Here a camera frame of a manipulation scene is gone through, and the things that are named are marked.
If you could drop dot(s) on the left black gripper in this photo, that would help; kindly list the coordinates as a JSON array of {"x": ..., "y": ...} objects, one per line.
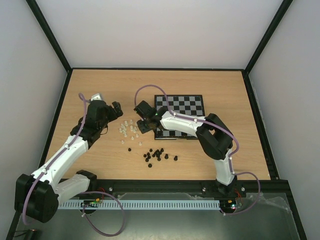
[{"x": 117, "y": 108}]

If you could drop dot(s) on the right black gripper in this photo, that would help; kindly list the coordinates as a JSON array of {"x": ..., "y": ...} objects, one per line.
[{"x": 143, "y": 118}]

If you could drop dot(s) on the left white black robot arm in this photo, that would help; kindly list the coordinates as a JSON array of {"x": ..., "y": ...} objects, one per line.
[{"x": 38, "y": 195}]

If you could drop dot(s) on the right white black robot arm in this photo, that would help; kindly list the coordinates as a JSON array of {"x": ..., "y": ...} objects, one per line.
[{"x": 215, "y": 138}]

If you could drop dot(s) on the black grey chess board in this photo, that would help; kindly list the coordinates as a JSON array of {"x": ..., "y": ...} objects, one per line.
[{"x": 192, "y": 105}]

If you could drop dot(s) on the clear plastic sheet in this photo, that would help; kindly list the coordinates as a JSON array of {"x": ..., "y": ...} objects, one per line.
[{"x": 267, "y": 204}]

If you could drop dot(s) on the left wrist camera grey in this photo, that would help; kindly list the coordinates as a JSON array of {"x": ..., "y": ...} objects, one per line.
[{"x": 96, "y": 97}]

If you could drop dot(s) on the black aluminium frame rail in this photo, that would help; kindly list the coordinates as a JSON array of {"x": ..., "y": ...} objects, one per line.
[{"x": 192, "y": 186}]

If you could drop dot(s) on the white slotted cable duct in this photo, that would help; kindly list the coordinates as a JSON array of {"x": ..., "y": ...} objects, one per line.
[{"x": 77, "y": 204}]

